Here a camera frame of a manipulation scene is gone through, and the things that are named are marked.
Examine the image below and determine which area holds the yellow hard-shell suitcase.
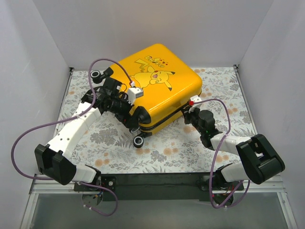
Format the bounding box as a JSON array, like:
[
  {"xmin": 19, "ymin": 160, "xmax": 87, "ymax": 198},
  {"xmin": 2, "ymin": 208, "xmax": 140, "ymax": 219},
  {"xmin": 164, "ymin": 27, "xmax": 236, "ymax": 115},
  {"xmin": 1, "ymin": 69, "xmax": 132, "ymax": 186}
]
[{"xmin": 90, "ymin": 43, "xmax": 203, "ymax": 149}]

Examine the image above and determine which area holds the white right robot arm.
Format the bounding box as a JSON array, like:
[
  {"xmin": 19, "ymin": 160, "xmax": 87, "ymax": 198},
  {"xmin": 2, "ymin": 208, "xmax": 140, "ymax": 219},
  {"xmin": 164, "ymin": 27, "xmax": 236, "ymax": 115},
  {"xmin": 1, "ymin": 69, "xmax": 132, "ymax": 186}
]
[{"xmin": 183, "ymin": 108, "xmax": 285, "ymax": 190}]

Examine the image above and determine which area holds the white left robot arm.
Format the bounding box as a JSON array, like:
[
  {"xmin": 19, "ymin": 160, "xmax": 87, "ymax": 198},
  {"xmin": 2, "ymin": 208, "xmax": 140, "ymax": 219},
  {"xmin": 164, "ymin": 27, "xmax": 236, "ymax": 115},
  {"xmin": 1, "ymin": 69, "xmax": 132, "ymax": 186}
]
[{"xmin": 34, "ymin": 77, "xmax": 143, "ymax": 191}]

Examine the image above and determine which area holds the floral table cloth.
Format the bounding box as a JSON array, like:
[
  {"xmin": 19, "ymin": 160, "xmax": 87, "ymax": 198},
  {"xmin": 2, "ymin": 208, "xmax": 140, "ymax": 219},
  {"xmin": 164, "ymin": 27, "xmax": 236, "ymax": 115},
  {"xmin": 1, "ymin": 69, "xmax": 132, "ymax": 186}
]
[{"xmin": 71, "ymin": 67, "xmax": 255, "ymax": 173}]

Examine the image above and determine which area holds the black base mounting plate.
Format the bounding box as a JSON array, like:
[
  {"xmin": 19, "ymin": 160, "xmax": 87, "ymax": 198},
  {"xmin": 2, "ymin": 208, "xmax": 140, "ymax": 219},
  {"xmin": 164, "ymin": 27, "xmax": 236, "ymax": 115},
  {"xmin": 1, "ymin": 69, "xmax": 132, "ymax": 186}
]
[{"xmin": 73, "ymin": 173, "xmax": 244, "ymax": 202}]

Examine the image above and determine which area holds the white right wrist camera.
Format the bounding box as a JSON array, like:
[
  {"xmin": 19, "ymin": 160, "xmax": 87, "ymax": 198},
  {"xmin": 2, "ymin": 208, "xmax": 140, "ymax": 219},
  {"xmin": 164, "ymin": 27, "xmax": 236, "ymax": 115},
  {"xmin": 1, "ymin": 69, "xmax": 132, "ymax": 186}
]
[{"xmin": 188, "ymin": 95, "xmax": 202, "ymax": 113}]

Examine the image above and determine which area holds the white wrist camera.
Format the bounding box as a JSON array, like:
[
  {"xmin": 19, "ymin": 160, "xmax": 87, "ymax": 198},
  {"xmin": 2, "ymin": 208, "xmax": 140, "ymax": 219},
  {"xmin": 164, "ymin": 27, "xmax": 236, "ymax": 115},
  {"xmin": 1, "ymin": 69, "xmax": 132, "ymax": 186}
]
[
  {"xmin": 127, "ymin": 81, "xmax": 143, "ymax": 105},
  {"xmin": 188, "ymin": 95, "xmax": 202, "ymax": 113}
]

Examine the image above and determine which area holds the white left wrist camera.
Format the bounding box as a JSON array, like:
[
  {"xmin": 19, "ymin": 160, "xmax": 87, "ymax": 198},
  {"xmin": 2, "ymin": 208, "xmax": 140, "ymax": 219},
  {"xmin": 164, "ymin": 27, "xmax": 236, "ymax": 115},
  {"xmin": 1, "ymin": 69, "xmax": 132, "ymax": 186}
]
[{"xmin": 127, "ymin": 81, "xmax": 143, "ymax": 105}]

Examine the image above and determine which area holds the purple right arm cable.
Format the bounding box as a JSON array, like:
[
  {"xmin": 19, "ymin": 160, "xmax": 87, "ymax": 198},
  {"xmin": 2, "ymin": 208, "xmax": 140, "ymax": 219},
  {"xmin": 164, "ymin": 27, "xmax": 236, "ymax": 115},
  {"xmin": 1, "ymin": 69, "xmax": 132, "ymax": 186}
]
[{"xmin": 194, "ymin": 99, "xmax": 251, "ymax": 209}]

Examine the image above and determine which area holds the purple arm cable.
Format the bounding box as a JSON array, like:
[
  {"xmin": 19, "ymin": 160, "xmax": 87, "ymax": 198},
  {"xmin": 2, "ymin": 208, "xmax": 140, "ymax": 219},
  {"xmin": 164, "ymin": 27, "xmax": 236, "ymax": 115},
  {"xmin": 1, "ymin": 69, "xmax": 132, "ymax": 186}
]
[
  {"xmin": 10, "ymin": 58, "xmax": 136, "ymax": 217},
  {"xmin": 194, "ymin": 99, "xmax": 251, "ymax": 209}
]

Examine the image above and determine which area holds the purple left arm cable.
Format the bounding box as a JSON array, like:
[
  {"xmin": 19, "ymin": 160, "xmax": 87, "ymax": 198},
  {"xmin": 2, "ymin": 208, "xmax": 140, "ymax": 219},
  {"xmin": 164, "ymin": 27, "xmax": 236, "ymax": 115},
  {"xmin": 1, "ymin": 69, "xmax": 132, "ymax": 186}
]
[{"xmin": 10, "ymin": 58, "xmax": 136, "ymax": 217}]

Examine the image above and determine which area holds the aluminium frame rail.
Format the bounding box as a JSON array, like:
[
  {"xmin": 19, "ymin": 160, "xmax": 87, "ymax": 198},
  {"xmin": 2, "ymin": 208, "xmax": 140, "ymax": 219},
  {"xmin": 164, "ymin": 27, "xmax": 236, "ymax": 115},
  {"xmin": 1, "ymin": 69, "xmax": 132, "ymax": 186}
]
[{"xmin": 21, "ymin": 176, "xmax": 297, "ymax": 229}]

